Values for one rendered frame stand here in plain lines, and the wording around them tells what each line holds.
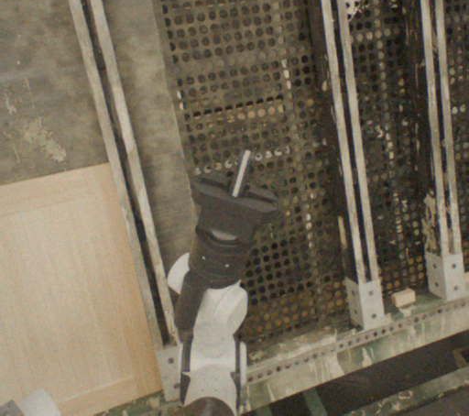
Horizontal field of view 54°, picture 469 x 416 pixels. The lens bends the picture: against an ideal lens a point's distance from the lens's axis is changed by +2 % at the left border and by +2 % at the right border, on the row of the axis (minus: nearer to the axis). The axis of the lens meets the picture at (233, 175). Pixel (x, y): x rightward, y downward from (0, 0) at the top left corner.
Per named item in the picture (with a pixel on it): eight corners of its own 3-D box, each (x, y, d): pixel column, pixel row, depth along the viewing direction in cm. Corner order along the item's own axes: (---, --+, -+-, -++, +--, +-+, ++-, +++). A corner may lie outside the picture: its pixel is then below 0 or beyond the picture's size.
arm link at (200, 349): (237, 297, 84) (236, 336, 99) (180, 297, 84) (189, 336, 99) (237, 356, 77) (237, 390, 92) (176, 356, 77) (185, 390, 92)
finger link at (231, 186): (245, 159, 59) (234, 197, 62) (249, 147, 61) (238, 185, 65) (233, 155, 59) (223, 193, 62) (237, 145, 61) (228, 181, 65)
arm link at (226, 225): (276, 224, 59) (253, 288, 65) (284, 186, 67) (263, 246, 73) (183, 195, 60) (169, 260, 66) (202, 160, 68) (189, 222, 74)
